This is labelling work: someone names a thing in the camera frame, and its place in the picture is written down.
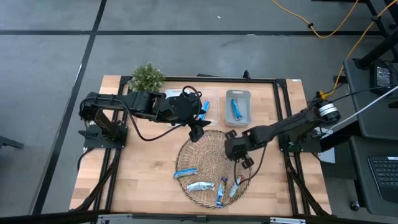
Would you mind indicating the black camera bracket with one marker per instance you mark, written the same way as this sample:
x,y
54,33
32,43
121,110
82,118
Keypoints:
x,y
246,74

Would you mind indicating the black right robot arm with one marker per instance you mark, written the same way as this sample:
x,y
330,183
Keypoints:
x,y
289,124

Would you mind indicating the white sticker label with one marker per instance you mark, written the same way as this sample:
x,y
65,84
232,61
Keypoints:
x,y
297,80

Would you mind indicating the round wicker tray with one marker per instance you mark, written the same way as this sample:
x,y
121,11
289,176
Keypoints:
x,y
205,155

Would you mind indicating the small dark blue wrapper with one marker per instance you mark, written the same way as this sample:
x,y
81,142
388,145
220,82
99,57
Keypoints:
x,y
224,179

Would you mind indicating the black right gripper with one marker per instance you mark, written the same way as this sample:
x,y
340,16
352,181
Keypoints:
x,y
236,147

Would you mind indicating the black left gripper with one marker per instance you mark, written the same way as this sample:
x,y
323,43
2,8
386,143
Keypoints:
x,y
182,107

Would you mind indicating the clear blue packet right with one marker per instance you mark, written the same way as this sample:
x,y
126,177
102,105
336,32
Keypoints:
x,y
234,188

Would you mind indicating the clear plastic bin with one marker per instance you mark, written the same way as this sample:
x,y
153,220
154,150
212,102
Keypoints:
x,y
214,116

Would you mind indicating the black caster wheel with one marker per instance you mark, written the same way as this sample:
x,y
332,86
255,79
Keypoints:
x,y
354,205

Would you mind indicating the black power adapter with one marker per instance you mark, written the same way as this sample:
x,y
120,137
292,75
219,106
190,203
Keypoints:
x,y
382,76

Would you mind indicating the black metal stand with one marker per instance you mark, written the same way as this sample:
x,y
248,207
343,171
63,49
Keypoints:
x,y
377,51

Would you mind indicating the white paper sheet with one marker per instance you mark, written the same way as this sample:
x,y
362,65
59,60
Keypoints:
x,y
328,157

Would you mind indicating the grey plastic bin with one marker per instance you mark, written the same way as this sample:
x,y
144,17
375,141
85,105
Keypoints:
x,y
228,119

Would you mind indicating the black aluminium table frame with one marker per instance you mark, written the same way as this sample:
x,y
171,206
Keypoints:
x,y
217,79

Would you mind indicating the small green potted plant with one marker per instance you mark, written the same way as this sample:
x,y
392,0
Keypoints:
x,y
146,79

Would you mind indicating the silver blue green granola bar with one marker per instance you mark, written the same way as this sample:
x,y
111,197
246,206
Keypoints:
x,y
200,186

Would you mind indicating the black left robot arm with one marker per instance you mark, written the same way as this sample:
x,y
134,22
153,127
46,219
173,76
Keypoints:
x,y
136,104

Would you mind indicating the dark grey desk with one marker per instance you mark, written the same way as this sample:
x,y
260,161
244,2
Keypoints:
x,y
363,124

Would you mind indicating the black laptop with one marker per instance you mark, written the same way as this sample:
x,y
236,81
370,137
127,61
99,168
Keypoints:
x,y
385,177

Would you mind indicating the blue white granola bar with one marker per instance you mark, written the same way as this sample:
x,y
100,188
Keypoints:
x,y
185,173
236,109

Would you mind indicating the black chair leg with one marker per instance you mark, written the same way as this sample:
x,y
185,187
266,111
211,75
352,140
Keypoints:
x,y
11,143

